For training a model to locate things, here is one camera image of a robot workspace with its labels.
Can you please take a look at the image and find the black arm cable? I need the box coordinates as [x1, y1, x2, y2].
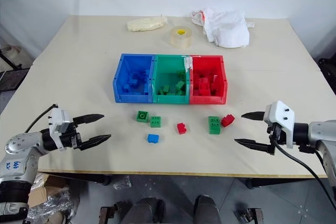
[271, 129, 329, 196]
[24, 103, 58, 133]

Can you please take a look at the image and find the clear tape roll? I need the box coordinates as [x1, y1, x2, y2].
[169, 26, 193, 49]

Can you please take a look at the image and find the blue plastic bin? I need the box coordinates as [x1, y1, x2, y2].
[112, 53, 156, 103]

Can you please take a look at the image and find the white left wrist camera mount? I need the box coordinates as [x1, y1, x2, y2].
[48, 108, 72, 151]

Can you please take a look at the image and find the clear plastic wrap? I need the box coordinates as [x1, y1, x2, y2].
[26, 186, 81, 224]

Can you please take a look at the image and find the red plastic bin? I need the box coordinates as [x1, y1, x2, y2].
[188, 55, 227, 105]

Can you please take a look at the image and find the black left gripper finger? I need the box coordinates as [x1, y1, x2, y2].
[79, 134, 112, 152]
[72, 114, 105, 126]

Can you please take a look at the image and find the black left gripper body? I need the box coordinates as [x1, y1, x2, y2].
[59, 122, 82, 152]

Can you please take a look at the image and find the green plastic bin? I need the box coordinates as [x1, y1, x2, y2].
[151, 54, 191, 104]

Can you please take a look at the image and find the black stand with mesh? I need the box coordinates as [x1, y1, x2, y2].
[0, 50, 30, 93]

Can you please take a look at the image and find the cream filled plastic pouch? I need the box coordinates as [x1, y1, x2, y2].
[127, 15, 168, 33]

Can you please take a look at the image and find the small clear plastic bag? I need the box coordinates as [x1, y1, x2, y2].
[113, 175, 132, 190]

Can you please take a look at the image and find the brown metal foot bracket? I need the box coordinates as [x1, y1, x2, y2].
[237, 207, 264, 224]
[99, 201, 124, 224]

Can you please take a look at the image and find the black table frame bar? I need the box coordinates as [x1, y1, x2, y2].
[38, 172, 111, 186]
[246, 177, 329, 190]

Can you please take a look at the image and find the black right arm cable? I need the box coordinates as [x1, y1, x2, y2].
[271, 129, 329, 196]

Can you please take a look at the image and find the dark rounded shape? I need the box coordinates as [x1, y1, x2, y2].
[193, 194, 221, 224]
[127, 197, 166, 224]

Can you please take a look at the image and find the long green six-stud block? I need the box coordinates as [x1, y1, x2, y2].
[208, 115, 222, 135]

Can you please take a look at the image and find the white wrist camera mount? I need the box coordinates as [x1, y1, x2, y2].
[48, 108, 72, 151]
[263, 100, 297, 150]

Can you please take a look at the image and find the dark equipment case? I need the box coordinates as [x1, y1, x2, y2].
[318, 56, 336, 88]

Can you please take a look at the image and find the white crumpled cloth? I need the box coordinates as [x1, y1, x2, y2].
[190, 7, 256, 49]

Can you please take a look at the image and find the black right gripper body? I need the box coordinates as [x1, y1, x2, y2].
[266, 123, 288, 155]

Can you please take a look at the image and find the small green four-stud block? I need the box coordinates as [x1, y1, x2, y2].
[150, 116, 162, 129]

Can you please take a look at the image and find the green block with round hole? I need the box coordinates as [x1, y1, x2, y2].
[135, 111, 149, 123]

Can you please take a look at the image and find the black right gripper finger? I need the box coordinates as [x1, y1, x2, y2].
[234, 138, 271, 154]
[240, 111, 265, 122]

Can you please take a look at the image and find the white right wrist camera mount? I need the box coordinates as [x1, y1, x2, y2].
[263, 100, 297, 150]

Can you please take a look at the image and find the bright red toy block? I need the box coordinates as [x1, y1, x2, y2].
[176, 122, 188, 135]

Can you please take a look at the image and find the brown cardboard box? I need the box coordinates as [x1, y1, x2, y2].
[27, 173, 69, 224]

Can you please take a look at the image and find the dark red toy block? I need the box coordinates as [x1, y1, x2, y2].
[220, 114, 235, 128]

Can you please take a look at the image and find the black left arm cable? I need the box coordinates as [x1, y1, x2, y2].
[24, 103, 58, 133]

